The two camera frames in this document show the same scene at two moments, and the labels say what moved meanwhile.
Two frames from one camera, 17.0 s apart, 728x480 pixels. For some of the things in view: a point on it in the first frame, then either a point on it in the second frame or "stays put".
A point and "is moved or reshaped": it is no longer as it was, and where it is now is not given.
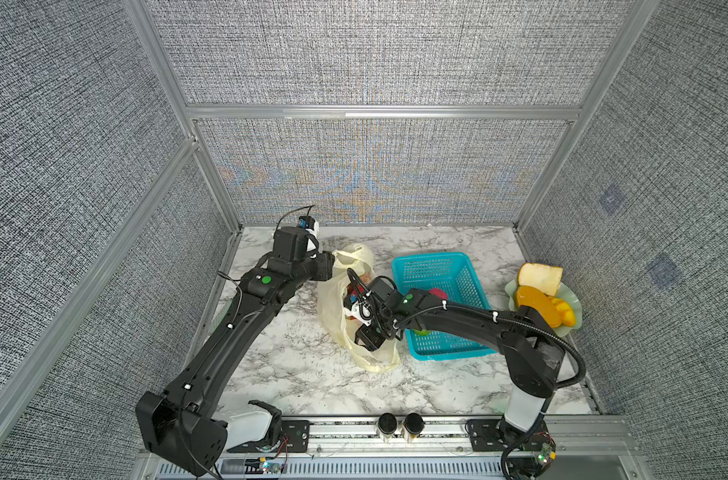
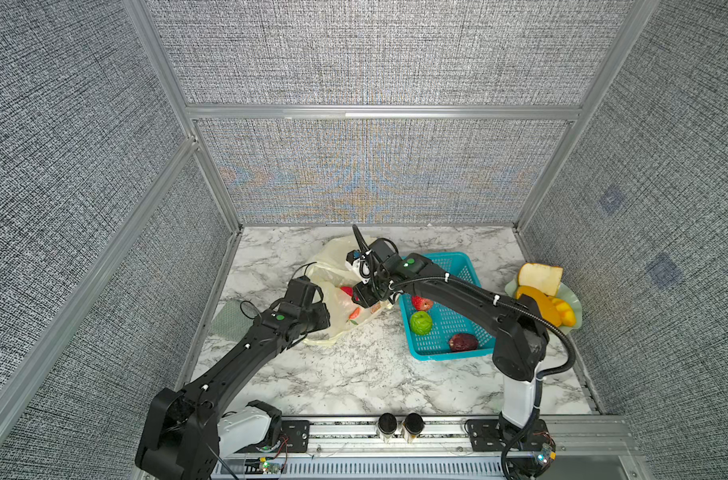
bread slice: x=543 y=277 stays put
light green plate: x=565 y=294 stays put
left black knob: x=387 y=423 stays put
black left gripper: x=324 y=262 → x=324 y=318
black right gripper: x=366 y=340 → x=362 y=298
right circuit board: x=546 y=455 stays put
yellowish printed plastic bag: x=347 y=262 is moved or reshaped
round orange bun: x=527 y=296 stays put
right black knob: x=414 y=423 stays put
